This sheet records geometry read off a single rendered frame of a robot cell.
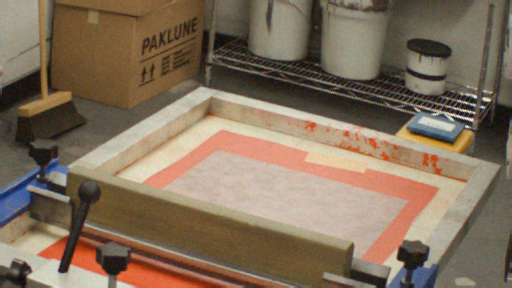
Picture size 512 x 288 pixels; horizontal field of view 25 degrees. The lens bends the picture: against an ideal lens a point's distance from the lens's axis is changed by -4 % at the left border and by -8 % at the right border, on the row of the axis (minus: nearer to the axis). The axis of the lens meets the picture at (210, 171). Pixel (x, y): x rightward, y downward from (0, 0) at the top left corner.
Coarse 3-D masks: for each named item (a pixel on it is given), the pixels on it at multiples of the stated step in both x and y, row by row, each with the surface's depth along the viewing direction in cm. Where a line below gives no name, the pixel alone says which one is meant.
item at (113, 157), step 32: (192, 96) 218; (224, 96) 219; (160, 128) 203; (288, 128) 214; (320, 128) 211; (352, 128) 211; (96, 160) 188; (128, 160) 195; (384, 160) 208; (416, 160) 205; (448, 160) 202; (480, 160) 203; (480, 192) 190; (32, 224) 171; (448, 224) 177; (448, 256) 172
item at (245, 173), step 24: (216, 144) 207; (240, 144) 208; (264, 144) 209; (168, 168) 196; (192, 168) 197; (216, 168) 198; (240, 168) 199; (264, 168) 200; (288, 168) 201; (312, 168) 202; (192, 192) 188; (216, 192) 189; (240, 192) 190; (264, 192) 191; (288, 192) 192; (264, 216) 183; (72, 264) 163; (96, 264) 164; (144, 264) 165; (168, 264) 166
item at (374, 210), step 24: (336, 168) 203; (312, 192) 192; (336, 192) 193; (360, 192) 194; (384, 192) 195; (408, 192) 196; (432, 192) 197; (288, 216) 183; (312, 216) 184; (336, 216) 185; (360, 216) 186; (384, 216) 186; (408, 216) 187; (360, 240) 178; (384, 240) 178
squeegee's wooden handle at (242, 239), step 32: (128, 192) 162; (160, 192) 162; (128, 224) 164; (160, 224) 162; (192, 224) 160; (224, 224) 157; (256, 224) 156; (288, 224) 156; (224, 256) 159; (256, 256) 157; (288, 256) 155; (320, 256) 153; (352, 256) 154
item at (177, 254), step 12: (84, 228) 166; (96, 228) 165; (108, 228) 165; (120, 240) 164; (132, 240) 163; (144, 240) 163; (156, 252) 162; (168, 252) 161; (180, 252) 161; (192, 264) 160; (204, 264) 159; (216, 264) 159; (228, 264) 159; (240, 276) 157; (252, 276) 157; (264, 276) 156
